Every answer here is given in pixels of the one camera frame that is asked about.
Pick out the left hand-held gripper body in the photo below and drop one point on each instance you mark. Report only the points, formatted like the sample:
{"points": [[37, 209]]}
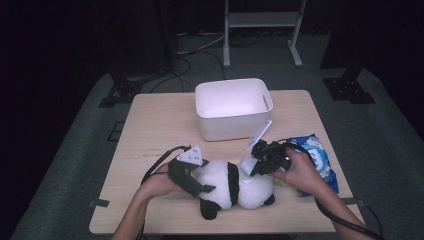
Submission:
{"points": [[180, 173]]}

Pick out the person's right hand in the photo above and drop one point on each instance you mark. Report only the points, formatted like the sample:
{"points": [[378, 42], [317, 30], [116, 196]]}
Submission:
{"points": [[303, 175]]}

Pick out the black stand base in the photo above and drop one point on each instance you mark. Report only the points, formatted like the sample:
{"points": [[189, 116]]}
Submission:
{"points": [[348, 90], [123, 90]]}

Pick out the blue wet wipes pack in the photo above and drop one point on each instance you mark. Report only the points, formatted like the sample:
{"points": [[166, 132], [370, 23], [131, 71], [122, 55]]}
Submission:
{"points": [[325, 163]]}

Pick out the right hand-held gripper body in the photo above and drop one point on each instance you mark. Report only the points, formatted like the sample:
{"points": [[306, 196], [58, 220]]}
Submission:
{"points": [[273, 156]]}

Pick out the panda plush toy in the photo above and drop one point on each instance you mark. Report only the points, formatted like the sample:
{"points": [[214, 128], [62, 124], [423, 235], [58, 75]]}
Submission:
{"points": [[216, 176]]}

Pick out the dark floor hatch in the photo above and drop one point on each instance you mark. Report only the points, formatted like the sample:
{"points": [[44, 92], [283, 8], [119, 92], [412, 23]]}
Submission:
{"points": [[116, 133]]}

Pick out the white wet wipe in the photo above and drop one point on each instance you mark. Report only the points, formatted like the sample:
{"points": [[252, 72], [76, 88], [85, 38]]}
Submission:
{"points": [[248, 165]]}

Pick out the white plastic bin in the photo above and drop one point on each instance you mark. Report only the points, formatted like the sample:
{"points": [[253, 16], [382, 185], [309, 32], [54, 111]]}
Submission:
{"points": [[233, 128]]}

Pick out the white metal stand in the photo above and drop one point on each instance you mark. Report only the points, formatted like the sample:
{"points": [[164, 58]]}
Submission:
{"points": [[263, 19]]}

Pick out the person's left hand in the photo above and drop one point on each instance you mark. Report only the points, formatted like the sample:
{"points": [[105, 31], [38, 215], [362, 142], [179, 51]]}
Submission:
{"points": [[158, 183]]}

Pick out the grey table edge clip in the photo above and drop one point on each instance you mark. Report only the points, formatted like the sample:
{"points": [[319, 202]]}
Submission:
{"points": [[100, 202], [351, 200]]}

